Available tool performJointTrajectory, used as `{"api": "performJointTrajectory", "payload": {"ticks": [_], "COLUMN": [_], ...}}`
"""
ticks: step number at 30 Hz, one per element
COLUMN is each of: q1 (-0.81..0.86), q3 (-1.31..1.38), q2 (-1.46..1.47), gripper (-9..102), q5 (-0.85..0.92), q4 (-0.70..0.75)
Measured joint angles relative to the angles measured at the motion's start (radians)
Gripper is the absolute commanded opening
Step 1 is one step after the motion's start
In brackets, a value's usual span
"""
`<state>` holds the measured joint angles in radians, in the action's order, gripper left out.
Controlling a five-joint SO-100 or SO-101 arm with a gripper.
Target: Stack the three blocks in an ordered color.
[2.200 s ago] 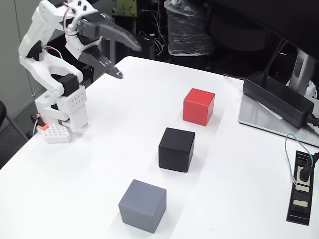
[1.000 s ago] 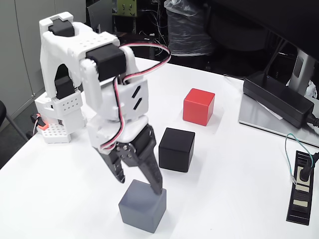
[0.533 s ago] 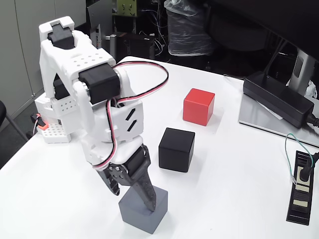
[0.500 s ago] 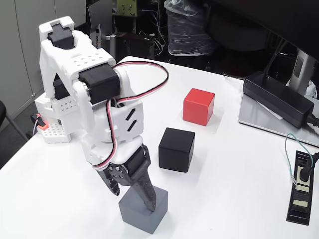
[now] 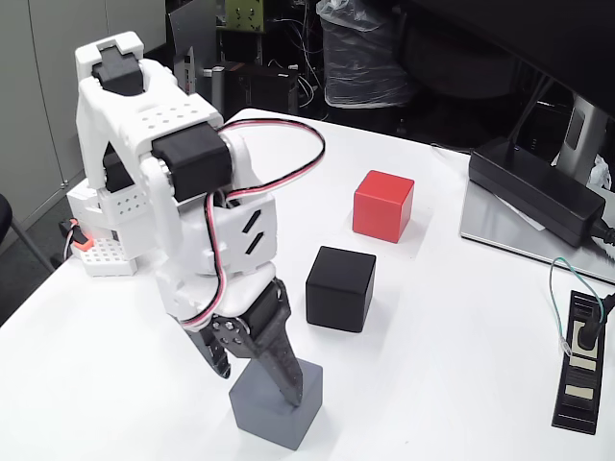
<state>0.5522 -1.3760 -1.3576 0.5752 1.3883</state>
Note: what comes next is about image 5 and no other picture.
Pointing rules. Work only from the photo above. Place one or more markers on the plastic-wrapped black bin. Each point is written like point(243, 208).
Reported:
point(355, 48)

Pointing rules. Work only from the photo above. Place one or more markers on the white perforated table clamp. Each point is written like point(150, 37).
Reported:
point(108, 259)

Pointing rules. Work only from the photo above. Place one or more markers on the black power plug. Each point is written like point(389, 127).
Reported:
point(587, 333)

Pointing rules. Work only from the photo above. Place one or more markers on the black cube block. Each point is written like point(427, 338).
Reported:
point(338, 293)

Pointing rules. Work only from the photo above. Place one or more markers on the black power adapter brick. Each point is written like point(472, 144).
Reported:
point(528, 192)

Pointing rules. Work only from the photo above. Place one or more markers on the silver metal post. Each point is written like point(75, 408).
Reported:
point(217, 86)

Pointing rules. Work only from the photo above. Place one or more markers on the grey cube block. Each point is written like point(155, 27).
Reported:
point(269, 425)

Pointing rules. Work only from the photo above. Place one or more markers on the crumpled white plastic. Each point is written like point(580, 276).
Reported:
point(603, 173)

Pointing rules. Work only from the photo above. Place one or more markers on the black chair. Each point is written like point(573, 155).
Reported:
point(4, 216)

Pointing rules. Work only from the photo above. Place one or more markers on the silver monitor stand neck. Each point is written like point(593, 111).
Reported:
point(583, 139)

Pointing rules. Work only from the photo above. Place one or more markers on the green circuit board panel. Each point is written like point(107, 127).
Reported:
point(245, 14)

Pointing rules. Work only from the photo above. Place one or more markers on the black power strip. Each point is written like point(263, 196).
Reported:
point(576, 403)

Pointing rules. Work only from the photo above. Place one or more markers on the red cube block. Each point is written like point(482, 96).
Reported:
point(379, 211)

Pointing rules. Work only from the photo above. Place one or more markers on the silver monitor base plate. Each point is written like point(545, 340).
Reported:
point(495, 230)

